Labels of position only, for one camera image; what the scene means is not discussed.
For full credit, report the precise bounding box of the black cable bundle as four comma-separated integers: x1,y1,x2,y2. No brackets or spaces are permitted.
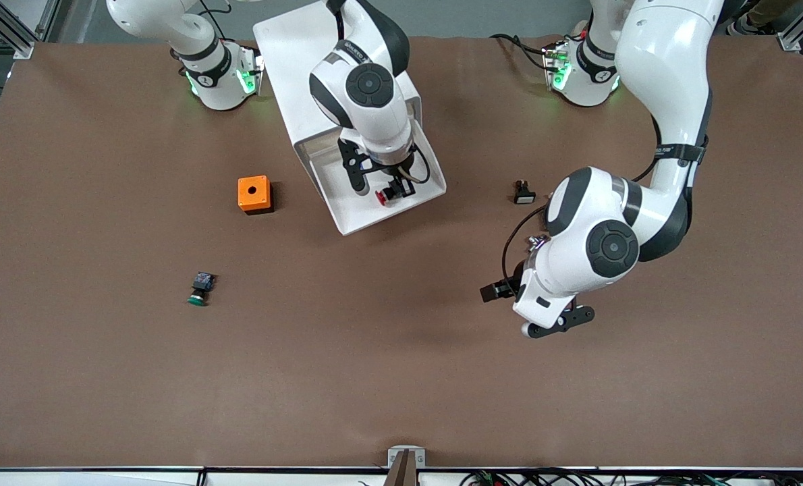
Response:
459,468,803,486

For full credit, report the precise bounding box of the white plastic drawer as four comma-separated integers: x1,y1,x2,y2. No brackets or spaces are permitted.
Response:
300,132,343,157
304,121,447,236

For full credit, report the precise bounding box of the black base cable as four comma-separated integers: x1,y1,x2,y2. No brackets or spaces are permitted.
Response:
489,32,557,72

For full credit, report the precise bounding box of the orange button enclosure box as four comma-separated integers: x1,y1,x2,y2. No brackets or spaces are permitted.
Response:
238,175,275,215

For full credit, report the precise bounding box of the white drawer cabinet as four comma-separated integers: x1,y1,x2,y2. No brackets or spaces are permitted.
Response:
252,0,424,203

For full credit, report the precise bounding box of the black camera cable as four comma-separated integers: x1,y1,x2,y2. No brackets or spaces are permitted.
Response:
501,202,549,284
401,143,433,186

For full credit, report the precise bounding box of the green mushroom push button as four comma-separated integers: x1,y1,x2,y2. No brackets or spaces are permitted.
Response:
187,271,217,307

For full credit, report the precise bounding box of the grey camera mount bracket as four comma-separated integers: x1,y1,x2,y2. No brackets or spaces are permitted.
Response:
387,445,426,486

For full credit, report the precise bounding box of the white table edge rail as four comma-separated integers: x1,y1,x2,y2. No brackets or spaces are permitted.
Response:
0,466,803,486

